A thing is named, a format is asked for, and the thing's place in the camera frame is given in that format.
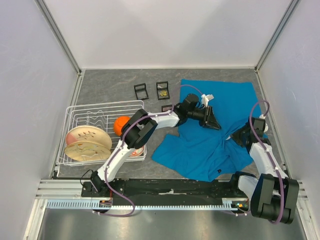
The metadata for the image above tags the black frame stand left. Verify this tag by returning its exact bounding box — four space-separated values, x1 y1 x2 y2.
133 83 149 101

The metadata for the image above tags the blue t-shirt garment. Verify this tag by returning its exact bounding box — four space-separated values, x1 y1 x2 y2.
151 79 262 182

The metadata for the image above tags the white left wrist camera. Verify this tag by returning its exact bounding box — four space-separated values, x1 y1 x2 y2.
201 94 214 108

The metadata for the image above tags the pink beige floral plate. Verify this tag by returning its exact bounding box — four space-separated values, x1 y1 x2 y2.
65 125 112 150

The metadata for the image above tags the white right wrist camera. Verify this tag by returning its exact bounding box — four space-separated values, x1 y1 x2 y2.
259 114 269 133

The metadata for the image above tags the white red patterned bowl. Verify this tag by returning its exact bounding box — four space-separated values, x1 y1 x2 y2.
130 147 144 157

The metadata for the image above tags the white wire dish rack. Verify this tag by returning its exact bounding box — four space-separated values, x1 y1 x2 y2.
56 100 145 166

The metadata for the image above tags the slotted cable duct rail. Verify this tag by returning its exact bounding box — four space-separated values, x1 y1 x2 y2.
46 198 244 211

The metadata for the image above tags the black frame stand near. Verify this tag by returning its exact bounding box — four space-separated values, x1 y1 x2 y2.
161 104 174 113

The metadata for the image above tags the orange bowl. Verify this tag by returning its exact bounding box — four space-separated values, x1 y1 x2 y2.
113 116 130 136

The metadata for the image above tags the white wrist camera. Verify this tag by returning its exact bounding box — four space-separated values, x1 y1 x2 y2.
259 114 269 133
201 94 214 108

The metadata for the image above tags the black frame stand middle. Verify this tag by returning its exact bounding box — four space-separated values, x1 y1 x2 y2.
156 81 170 100

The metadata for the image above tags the black frame stand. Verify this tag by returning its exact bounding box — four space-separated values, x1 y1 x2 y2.
161 104 174 113
133 83 149 101
156 81 170 100

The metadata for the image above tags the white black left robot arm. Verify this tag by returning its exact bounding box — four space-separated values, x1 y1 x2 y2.
90 93 221 197

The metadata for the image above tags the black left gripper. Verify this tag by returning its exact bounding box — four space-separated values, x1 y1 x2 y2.
187 106 221 132

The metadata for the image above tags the cream floral plate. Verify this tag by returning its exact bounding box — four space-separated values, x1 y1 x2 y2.
64 141 111 162

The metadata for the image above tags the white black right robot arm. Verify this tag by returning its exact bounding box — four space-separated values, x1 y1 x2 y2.
229 117 299 224

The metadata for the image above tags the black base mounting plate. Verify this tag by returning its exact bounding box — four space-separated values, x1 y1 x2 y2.
81 178 247 199

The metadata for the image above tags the gold leaf brooch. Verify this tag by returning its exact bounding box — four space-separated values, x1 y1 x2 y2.
159 90 168 98

